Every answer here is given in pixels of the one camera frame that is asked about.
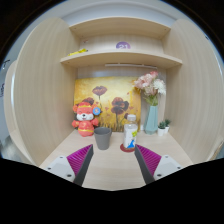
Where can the small potted succulent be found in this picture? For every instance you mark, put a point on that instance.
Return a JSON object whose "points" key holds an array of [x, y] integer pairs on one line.
{"points": [[161, 128], [167, 125]]}

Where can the red plush tiger toy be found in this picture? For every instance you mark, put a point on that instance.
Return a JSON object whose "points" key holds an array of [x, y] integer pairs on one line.
{"points": [[85, 118]]}

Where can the light blue vase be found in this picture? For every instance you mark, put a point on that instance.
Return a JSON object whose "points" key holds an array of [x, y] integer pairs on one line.
{"points": [[151, 121]]}

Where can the yellow poppy flower painting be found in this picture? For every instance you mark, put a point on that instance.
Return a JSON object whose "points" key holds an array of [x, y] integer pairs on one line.
{"points": [[116, 97]]}

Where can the small potted succulent left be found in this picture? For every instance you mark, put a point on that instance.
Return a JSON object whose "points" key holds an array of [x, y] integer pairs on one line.
{"points": [[161, 128]]}

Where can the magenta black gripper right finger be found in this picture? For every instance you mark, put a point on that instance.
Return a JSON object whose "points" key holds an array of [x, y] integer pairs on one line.
{"points": [[154, 166]]}

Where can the red round coaster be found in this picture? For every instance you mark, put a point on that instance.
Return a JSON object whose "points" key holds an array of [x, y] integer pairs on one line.
{"points": [[124, 149]]}

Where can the purple number sticker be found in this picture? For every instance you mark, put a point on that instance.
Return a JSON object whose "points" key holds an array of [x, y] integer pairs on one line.
{"points": [[123, 45]]}

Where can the yellow object on shelf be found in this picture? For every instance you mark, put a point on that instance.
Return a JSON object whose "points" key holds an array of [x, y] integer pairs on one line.
{"points": [[78, 52]]}

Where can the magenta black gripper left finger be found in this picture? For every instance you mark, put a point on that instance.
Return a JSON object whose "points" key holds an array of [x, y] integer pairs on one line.
{"points": [[73, 167]]}

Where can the grey cup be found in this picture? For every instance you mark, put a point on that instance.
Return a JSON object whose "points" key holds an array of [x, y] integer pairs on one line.
{"points": [[102, 136]]}

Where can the white light bar under shelf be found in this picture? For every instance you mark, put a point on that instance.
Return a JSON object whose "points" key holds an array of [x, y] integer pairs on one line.
{"points": [[130, 65]]}

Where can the pink white flower bouquet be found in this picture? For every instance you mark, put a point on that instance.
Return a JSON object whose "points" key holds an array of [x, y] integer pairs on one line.
{"points": [[151, 86]]}

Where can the clear plastic water bottle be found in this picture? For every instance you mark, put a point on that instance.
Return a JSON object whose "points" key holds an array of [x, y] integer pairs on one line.
{"points": [[130, 132]]}

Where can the small potted succulent right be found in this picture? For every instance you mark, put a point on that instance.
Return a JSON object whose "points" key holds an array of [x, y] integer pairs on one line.
{"points": [[167, 125]]}

